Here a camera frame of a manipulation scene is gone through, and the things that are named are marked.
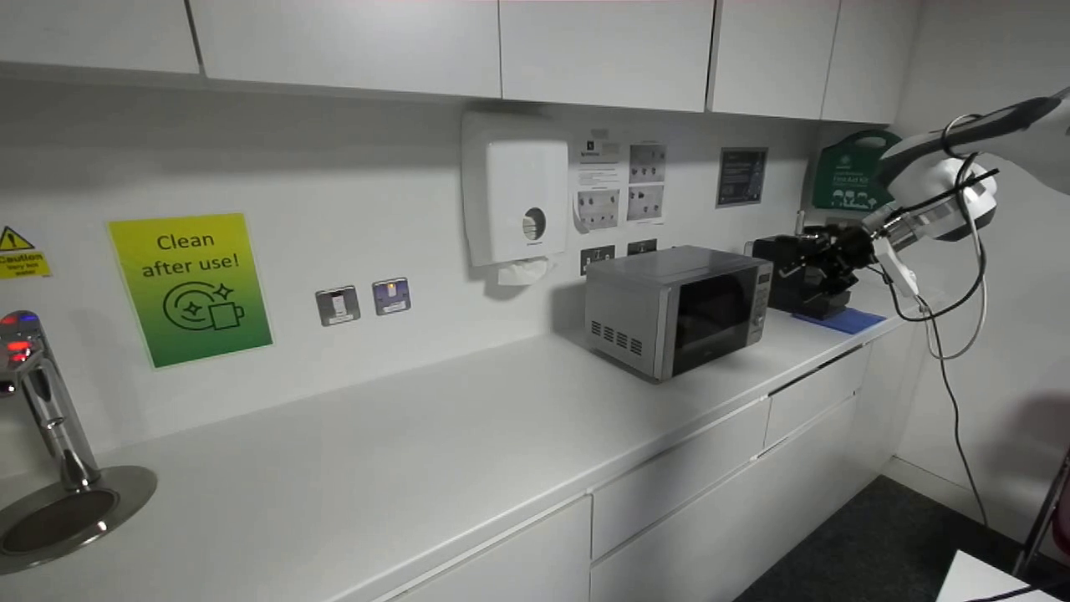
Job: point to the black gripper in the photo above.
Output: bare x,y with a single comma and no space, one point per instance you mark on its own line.
838,249

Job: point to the silver microwave oven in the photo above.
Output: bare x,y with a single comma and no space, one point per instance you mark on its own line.
676,309

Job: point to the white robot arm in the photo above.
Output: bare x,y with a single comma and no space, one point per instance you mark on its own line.
933,184

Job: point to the green first aid box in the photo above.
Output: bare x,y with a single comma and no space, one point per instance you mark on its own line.
848,175

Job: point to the blue cloth on counter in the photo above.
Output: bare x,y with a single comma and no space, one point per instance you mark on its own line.
848,322

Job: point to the white upper cabinets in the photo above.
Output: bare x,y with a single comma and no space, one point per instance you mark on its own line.
760,58

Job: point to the white instruction poster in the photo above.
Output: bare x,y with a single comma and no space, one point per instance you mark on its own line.
616,181

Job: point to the white lower cabinet drawers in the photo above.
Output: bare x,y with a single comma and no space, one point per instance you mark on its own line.
694,524

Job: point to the white paper towel dispenser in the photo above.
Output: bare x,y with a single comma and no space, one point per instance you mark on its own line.
512,195

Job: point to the green clean after use sign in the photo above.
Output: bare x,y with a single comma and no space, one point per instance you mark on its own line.
196,284

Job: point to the chrome water tap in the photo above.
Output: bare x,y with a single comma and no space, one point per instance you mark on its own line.
32,373

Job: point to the yellow warning sticker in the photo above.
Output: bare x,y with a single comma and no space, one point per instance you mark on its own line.
21,254

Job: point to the dark framed wall notice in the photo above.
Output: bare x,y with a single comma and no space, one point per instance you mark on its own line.
741,175

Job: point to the black double wall socket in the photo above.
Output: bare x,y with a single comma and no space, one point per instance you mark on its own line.
595,254

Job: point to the blue wall switch plate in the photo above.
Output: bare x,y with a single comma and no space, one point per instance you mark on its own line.
392,295

